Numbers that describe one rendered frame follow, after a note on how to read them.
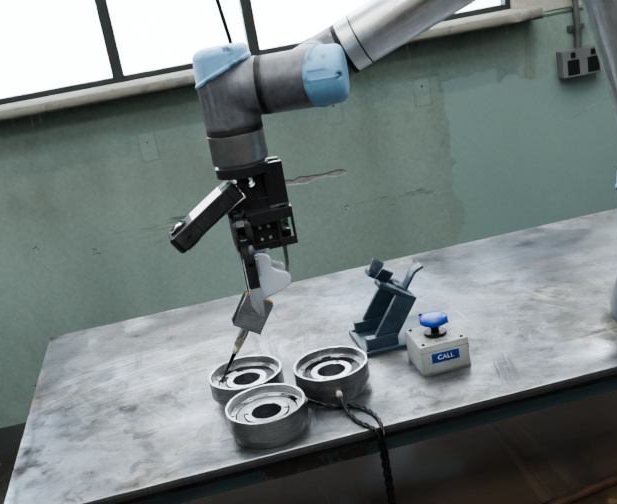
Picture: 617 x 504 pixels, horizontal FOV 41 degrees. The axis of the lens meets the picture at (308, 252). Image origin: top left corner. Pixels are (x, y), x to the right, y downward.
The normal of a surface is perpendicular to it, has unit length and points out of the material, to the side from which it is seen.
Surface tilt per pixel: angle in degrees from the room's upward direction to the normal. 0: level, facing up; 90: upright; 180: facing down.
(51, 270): 90
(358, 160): 90
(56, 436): 0
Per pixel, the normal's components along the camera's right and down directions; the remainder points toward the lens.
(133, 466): -0.17, -0.94
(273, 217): 0.20, 0.27
